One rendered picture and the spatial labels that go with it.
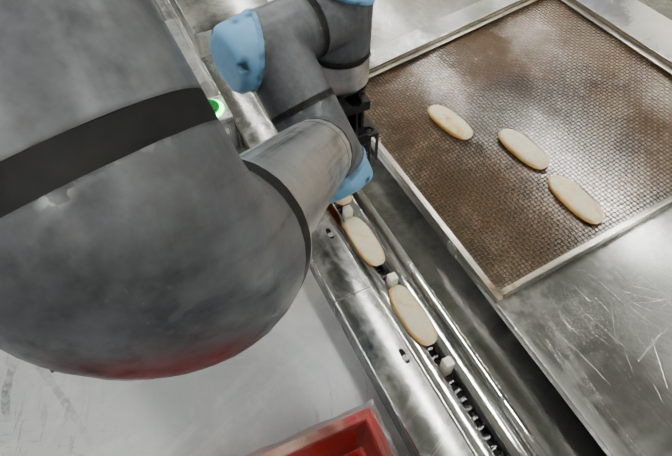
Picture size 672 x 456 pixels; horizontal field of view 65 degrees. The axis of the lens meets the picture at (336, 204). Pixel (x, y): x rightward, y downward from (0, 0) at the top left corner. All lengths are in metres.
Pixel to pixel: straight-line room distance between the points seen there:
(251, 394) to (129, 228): 0.59
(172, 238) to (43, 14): 0.07
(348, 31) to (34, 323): 0.49
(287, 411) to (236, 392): 0.07
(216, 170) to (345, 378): 0.58
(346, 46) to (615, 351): 0.49
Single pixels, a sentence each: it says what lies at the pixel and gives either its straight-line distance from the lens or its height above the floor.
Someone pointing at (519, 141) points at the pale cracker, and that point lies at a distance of 0.89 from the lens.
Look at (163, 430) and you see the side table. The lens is 0.75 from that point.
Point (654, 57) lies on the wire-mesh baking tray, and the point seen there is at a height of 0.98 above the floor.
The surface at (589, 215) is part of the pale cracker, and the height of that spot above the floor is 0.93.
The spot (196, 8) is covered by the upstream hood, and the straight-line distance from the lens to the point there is 1.23.
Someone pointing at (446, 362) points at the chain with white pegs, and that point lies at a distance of 0.71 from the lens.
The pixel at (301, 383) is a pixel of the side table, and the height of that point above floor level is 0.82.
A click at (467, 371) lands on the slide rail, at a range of 0.73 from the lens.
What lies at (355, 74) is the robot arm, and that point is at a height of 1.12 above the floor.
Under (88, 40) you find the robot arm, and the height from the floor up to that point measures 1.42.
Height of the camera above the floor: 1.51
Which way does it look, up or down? 50 degrees down
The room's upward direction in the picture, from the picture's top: straight up
